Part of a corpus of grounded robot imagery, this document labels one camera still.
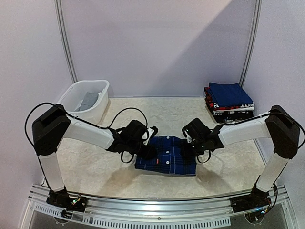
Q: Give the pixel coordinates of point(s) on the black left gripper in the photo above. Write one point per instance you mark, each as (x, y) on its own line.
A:
(147, 155)

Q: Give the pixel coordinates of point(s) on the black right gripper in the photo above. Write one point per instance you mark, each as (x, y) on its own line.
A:
(186, 148)

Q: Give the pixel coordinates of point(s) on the blue plaid shirt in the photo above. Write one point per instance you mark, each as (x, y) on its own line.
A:
(174, 156)

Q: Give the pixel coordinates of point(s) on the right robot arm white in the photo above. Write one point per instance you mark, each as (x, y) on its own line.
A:
(277, 136)

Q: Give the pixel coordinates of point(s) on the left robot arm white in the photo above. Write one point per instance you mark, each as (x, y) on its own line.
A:
(56, 126)

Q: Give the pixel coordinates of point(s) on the white plastic laundry basket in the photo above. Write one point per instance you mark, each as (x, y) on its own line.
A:
(75, 94)

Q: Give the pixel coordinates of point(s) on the red black folded garment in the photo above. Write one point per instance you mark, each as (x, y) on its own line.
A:
(211, 101)

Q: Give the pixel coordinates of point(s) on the grey folded garment in basket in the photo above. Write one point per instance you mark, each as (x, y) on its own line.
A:
(88, 101)

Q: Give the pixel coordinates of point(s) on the white folded garment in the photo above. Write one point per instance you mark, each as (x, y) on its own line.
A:
(233, 109)

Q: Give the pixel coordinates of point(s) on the aluminium front rail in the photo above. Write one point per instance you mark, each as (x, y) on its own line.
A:
(213, 212)

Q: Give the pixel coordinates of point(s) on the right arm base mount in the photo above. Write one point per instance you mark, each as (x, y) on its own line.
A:
(254, 205)

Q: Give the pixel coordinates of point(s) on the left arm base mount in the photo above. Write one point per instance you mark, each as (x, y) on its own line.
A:
(69, 204)

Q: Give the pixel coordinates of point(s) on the left wall aluminium profile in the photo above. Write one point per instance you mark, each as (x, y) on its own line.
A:
(64, 40)

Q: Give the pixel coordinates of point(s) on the wall aluminium profile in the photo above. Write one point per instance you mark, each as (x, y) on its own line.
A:
(64, 40)
(251, 42)

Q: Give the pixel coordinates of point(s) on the right wall aluminium profile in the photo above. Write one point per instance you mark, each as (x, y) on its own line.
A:
(251, 42)

